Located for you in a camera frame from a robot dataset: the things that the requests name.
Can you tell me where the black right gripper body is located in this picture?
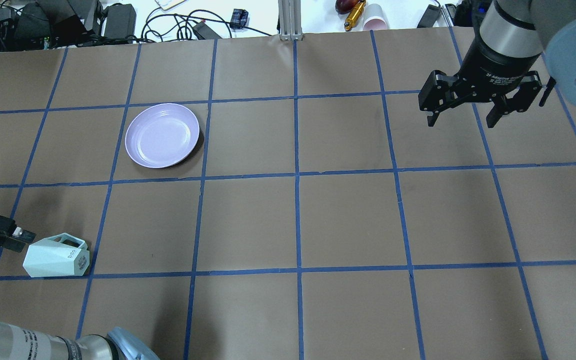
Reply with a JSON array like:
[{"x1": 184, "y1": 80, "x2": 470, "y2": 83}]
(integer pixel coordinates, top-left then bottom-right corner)
[{"x1": 461, "y1": 38, "x2": 538, "y2": 102}]

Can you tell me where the mint green faceted cup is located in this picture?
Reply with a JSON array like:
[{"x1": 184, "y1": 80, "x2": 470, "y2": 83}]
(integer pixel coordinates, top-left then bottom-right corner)
[{"x1": 22, "y1": 233, "x2": 90, "y2": 278}]

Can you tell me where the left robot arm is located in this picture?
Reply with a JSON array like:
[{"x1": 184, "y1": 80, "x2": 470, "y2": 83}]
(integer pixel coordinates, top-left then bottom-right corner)
[{"x1": 0, "y1": 215, "x2": 158, "y2": 360}]

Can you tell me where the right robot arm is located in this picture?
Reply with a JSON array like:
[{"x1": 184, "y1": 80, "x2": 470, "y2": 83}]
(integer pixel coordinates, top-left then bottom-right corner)
[{"x1": 418, "y1": 0, "x2": 576, "y2": 128}]

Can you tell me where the pink paper cup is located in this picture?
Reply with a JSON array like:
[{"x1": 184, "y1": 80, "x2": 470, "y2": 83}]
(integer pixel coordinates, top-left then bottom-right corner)
[{"x1": 361, "y1": 3, "x2": 390, "y2": 31}]

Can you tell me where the lilac plate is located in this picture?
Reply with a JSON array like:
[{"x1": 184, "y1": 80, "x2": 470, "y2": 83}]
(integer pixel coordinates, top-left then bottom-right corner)
[{"x1": 124, "y1": 103, "x2": 201, "y2": 169}]

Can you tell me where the gold metal cylinder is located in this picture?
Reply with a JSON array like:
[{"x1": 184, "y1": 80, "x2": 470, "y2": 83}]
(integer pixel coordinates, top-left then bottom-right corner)
[{"x1": 339, "y1": 0, "x2": 366, "y2": 32}]

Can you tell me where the small blue black box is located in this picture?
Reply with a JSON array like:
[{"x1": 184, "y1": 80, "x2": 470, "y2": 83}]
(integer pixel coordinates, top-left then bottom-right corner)
[{"x1": 229, "y1": 8, "x2": 249, "y2": 30}]

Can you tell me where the black power adapter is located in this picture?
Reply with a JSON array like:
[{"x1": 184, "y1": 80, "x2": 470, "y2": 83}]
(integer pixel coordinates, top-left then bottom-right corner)
[{"x1": 103, "y1": 3, "x2": 137, "y2": 44}]

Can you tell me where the aluminium frame post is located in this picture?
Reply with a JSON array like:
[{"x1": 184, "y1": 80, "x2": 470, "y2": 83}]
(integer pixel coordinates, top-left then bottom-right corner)
[{"x1": 278, "y1": 0, "x2": 304, "y2": 41}]

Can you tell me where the black cable bundle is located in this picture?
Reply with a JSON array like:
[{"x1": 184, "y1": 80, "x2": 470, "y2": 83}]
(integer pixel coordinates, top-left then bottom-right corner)
[{"x1": 140, "y1": 9, "x2": 234, "y2": 43}]

